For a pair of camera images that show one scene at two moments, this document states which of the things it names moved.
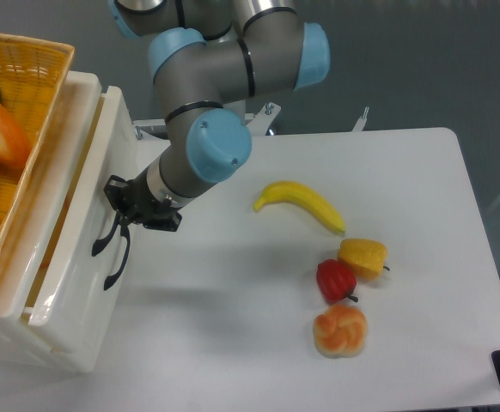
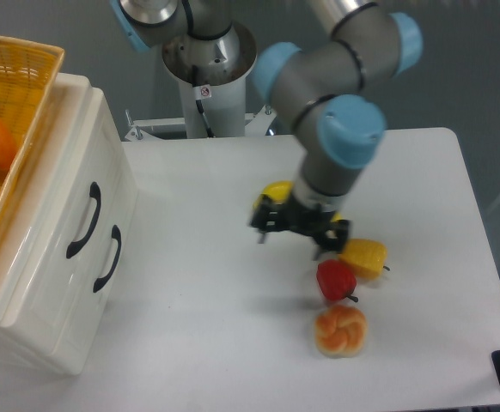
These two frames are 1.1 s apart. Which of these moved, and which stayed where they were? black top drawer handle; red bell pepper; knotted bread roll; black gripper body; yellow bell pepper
Moved: black gripper body; black top drawer handle
Stayed: yellow bell pepper; red bell pepper; knotted bread roll
